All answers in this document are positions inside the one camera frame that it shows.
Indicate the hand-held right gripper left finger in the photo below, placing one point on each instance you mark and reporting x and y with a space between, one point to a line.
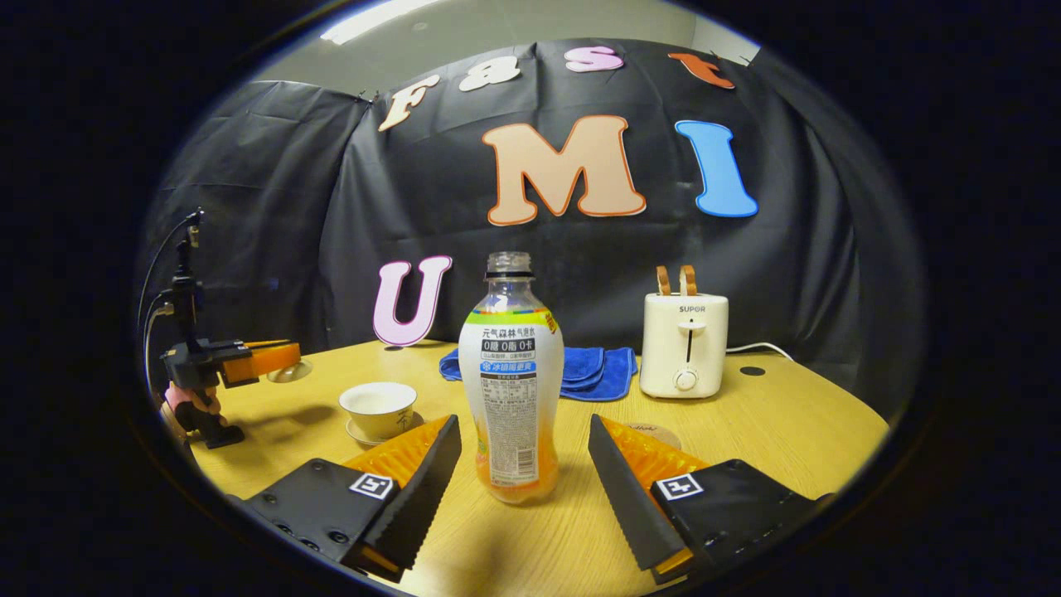
423 497

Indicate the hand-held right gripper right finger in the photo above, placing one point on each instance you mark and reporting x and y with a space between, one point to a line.
626 497

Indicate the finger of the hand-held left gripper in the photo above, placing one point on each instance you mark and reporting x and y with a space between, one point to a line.
265 343
265 365

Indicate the round wooden coaster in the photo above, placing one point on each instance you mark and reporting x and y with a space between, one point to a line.
659 435

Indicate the white teacup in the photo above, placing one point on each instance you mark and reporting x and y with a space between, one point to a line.
377 410

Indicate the water bottle with white label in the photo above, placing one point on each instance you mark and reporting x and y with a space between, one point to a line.
510 390

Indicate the blue towel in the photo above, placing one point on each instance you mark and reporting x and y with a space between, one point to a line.
593 373

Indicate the black backdrop cloth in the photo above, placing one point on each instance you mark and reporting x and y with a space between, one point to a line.
331 207

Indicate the white toaster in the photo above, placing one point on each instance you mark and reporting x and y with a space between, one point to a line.
663 348

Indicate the bread slice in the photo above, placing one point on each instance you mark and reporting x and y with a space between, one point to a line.
690 280
663 282

